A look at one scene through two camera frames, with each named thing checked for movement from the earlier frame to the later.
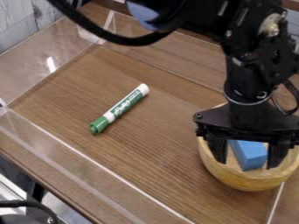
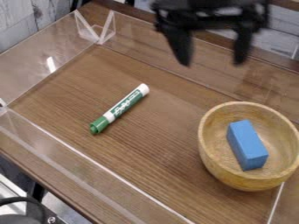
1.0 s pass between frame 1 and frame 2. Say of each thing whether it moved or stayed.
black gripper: moved
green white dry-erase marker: stayed
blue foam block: stayed
